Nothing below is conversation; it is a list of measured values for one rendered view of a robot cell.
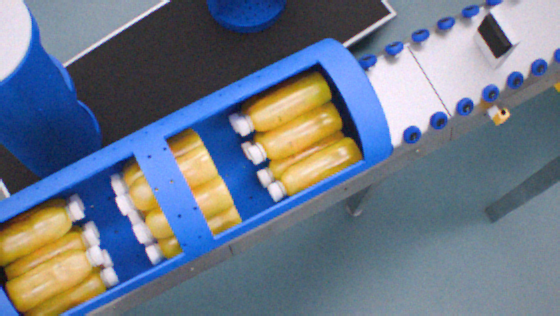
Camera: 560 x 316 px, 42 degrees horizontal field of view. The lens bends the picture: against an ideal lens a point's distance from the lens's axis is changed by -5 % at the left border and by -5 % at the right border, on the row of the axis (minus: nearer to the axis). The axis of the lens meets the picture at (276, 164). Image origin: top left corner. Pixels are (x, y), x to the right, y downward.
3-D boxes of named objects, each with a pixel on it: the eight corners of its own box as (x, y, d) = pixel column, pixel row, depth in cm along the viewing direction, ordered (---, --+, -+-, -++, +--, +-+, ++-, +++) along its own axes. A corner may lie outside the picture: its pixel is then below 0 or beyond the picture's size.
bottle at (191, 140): (195, 133, 161) (116, 172, 159) (195, 127, 154) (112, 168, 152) (210, 163, 161) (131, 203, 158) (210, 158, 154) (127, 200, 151)
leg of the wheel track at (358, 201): (365, 211, 268) (397, 165, 207) (350, 219, 267) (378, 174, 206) (357, 197, 269) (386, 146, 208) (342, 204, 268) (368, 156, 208)
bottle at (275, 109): (320, 91, 167) (244, 129, 164) (313, 64, 162) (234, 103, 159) (335, 106, 161) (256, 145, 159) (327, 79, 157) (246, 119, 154)
